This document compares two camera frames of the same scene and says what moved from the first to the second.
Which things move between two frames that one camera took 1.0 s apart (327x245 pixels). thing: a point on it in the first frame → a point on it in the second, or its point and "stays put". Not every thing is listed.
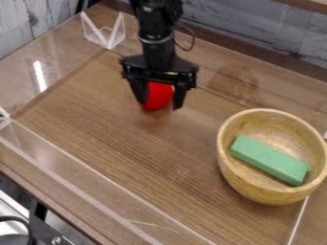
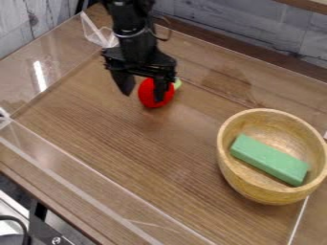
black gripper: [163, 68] → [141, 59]
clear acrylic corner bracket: [103, 36] stays put
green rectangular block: [271, 160] stays put
